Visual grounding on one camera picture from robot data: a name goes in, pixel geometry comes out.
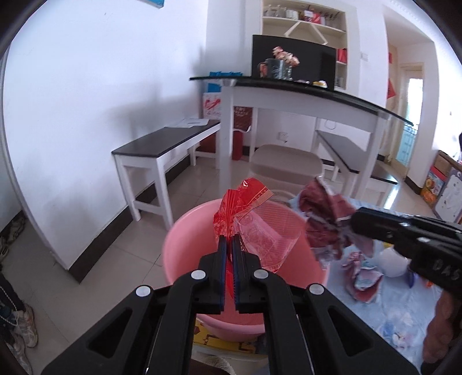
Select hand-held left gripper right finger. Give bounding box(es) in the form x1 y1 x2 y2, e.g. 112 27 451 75
232 234 421 375

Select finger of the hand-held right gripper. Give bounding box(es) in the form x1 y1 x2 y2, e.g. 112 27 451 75
351 207 411 250

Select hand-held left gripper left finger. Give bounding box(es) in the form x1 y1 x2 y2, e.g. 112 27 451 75
41 234 227 375

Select pink plastic basin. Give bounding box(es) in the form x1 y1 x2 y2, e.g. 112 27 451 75
162 199 328 341

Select dark red wrapper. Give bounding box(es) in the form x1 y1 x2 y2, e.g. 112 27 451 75
298 176 376 269

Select red plastic wrapper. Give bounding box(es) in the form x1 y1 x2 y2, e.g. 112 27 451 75
213 178 302 275

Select person's right hand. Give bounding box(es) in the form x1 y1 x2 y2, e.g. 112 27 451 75
423 289 459 365

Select white crumpled paper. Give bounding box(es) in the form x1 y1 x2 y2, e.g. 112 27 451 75
380 248 410 278

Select small whiteboard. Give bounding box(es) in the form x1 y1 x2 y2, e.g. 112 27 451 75
435 169 462 224

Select torn red wrapper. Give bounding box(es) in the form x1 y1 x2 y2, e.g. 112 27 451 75
341 250 384 304

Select fruit print box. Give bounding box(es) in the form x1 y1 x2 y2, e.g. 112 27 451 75
420 169 446 208

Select light blue tablecloth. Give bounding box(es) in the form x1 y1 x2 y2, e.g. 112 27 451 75
289 196 462 365

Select yellow printed mat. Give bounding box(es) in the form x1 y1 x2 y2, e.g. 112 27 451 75
193 319 269 357

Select black-topped white bench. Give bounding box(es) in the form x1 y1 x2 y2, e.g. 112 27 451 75
313 130 399 206
111 119 221 230

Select cardboard box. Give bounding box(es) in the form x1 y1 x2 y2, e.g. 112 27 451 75
433 149 456 174

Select beige plastic stool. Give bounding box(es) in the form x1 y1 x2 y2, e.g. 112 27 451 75
250 144 323 186

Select glass door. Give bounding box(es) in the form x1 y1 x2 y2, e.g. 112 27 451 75
396 63 424 166

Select white papers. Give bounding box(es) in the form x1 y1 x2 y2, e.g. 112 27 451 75
169 117 210 129

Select dark red gift box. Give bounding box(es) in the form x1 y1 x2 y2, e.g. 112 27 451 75
233 106 252 130

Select white table with black top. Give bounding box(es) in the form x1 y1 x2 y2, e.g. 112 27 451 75
189 75 414 224

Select white and red box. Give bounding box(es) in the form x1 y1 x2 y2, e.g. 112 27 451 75
202 92 222 119

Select black television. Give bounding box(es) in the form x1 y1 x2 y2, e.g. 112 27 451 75
252 35 338 83

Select glass pitcher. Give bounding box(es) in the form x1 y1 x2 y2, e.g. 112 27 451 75
257 58 294 80

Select artificial flowers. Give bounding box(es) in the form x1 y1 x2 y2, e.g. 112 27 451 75
271 46 301 67

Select white sneaker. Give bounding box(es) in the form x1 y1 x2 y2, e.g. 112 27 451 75
9 303 39 348

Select white wall shelf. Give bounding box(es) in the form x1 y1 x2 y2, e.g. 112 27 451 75
260 0 349 91

